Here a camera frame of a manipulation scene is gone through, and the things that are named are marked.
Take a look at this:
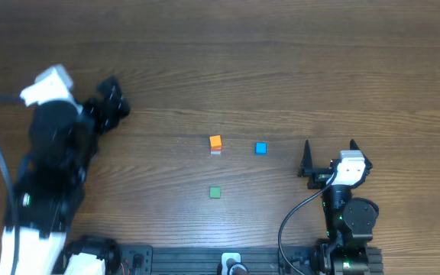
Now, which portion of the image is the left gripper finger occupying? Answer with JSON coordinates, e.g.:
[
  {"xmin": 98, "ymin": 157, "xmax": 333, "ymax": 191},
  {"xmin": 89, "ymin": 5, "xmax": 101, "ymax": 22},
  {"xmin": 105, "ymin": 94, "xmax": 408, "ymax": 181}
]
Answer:
[{"xmin": 95, "ymin": 75, "xmax": 131, "ymax": 134}]

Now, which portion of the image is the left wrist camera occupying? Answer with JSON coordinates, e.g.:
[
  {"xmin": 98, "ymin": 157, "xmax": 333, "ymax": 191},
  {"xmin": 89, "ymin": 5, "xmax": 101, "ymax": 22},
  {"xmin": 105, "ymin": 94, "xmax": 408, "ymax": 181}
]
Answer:
[{"xmin": 19, "ymin": 63, "xmax": 84, "ymax": 115}]

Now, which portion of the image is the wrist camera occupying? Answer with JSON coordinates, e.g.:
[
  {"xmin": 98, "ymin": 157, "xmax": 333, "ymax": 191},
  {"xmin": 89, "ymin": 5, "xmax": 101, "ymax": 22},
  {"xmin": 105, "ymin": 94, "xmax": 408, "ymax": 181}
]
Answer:
[
  {"xmin": 19, "ymin": 63, "xmax": 84, "ymax": 115},
  {"xmin": 332, "ymin": 150, "xmax": 367, "ymax": 187}
]

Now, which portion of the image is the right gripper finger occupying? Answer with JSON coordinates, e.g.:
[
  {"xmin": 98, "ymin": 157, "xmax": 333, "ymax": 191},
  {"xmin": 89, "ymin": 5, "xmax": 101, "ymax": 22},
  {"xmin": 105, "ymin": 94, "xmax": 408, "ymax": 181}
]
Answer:
[
  {"xmin": 348, "ymin": 138, "xmax": 374, "ymax": 180},
  {"xmin": 298, "ymin": 139, "xmax": 315, "ymax": 177}
]

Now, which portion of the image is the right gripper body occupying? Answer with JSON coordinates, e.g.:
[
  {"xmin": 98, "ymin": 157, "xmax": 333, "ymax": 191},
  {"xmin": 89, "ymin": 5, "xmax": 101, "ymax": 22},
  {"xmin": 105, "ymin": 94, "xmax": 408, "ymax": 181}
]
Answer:
[{"xmin": 306, "ymin": 167, "xmax": 338, "ymax": 190}]

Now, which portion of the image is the mounting rail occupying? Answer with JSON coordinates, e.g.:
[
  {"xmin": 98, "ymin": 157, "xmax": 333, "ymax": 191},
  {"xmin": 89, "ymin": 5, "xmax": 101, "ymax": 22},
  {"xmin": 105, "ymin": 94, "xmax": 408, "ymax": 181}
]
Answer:
[{"xmin": 117, "ymin": 244, "xmax": 384, "ymax": 275}]

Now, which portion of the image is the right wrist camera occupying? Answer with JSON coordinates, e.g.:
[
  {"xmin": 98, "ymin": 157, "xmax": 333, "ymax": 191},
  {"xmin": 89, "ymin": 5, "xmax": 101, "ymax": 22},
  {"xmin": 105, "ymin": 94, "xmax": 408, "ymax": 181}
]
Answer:
[{"xmin": 332, "ymin": 150, "xmax": 367, "ymax": 187}]

